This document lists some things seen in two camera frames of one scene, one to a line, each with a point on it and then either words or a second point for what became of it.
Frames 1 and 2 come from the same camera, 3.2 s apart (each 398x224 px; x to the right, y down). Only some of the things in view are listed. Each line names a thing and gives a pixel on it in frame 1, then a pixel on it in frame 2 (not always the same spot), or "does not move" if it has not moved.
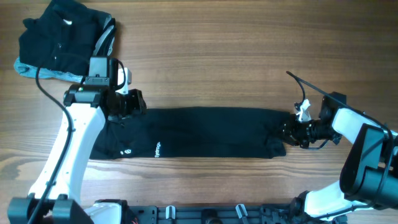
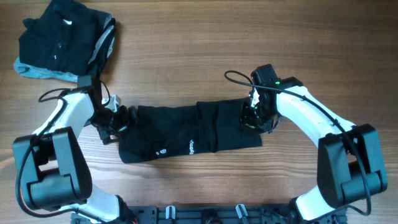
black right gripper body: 298,133 → 252,116
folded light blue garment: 43,73 does not move
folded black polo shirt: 63,38 does not move
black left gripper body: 130,104 → 109,122
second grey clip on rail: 241,211 does not move
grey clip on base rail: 170,212 does not move
